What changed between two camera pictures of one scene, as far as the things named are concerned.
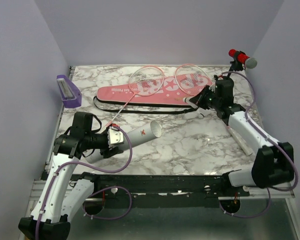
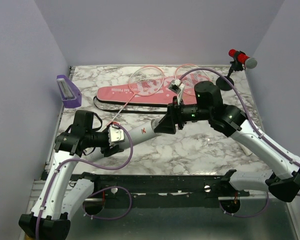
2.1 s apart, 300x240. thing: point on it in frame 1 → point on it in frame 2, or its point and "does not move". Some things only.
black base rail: [155, 190] does not move
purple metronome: [70, 93] does not move
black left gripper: [107, 153] does not move
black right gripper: [198, 99] → [167, 124]
